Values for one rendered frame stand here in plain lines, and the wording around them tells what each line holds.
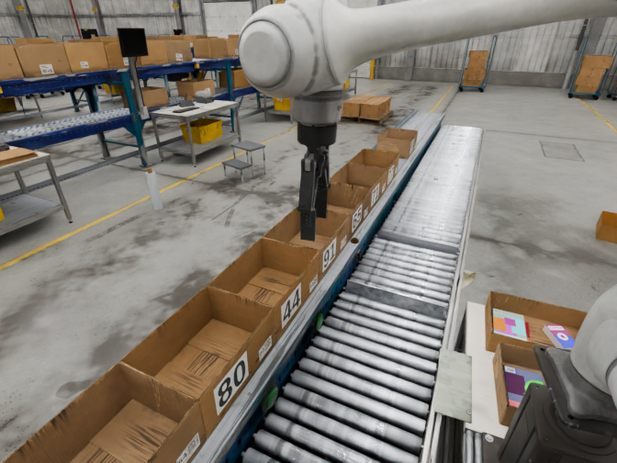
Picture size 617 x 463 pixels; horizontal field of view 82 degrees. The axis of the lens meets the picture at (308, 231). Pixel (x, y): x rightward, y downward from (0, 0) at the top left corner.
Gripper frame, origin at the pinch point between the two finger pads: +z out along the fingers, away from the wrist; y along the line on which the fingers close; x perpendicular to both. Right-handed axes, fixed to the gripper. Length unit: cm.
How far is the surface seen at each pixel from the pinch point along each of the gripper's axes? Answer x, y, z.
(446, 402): -43, 24, 77
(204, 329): 47, 22, 64
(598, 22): -594, 1492, -93
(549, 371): -56, 2, 32
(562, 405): -55, -7, 32
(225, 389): 24, -6, 55
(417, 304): -33, 70, 73
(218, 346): 38, 15, 64
